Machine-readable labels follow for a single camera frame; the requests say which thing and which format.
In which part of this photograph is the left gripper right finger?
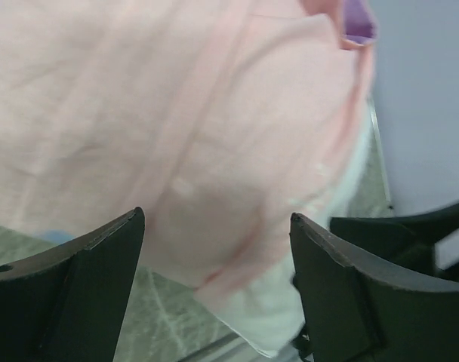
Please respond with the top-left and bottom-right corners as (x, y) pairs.
(290, 213), (459, 361)

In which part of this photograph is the aluminium right side rail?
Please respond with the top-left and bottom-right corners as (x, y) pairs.
(367, 97), (394, 211)

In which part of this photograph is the pink purple Elsa pillowcase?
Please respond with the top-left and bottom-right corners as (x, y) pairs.
(0, 1), (376, 300)

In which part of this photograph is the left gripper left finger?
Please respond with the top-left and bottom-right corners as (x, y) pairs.
(0, 207), (145, 362)

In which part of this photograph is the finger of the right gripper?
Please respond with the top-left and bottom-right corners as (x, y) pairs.
(329, 202), (459, 282)

